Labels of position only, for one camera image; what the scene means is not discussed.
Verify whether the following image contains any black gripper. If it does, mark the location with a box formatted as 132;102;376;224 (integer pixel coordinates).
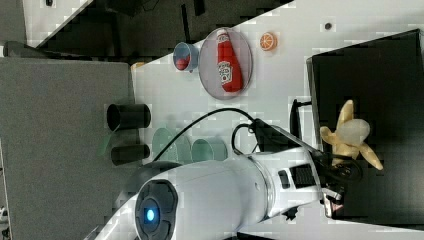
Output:
320;166;347;219

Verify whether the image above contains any peeled toy banana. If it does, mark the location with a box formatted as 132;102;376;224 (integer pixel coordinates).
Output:
319;100;383;170

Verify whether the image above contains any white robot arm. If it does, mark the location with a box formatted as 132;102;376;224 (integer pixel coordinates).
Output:
83;126;342;240

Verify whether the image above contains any green mug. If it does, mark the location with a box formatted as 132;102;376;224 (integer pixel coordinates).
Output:
191;137;228;162

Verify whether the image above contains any green perforated colander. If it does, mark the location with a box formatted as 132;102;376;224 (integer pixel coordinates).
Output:
152;127;192;164

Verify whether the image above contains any red ketchup bottle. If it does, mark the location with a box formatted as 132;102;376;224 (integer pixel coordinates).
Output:
216;29;244;92

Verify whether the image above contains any orange slice toy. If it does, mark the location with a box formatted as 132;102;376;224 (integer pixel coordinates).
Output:
260;32;278;51

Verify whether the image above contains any grey round plate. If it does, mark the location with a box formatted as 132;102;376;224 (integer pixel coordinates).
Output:
198;27;253;100

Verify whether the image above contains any red toy strawberry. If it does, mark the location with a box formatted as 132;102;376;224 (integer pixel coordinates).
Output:
175;59;188;70

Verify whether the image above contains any blue cup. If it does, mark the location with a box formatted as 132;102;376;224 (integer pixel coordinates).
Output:
173;42;199;72

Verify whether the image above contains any small black cylinder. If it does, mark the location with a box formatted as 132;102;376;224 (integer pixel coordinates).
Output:
110;144;150;166

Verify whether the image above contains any large black cylinder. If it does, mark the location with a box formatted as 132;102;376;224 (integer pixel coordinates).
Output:
106;104;151;131

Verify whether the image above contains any grey partition panel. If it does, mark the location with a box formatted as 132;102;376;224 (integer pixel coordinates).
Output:
0;58;130;240

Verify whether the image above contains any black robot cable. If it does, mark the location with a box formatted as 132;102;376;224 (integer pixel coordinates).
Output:
151;107;364;184

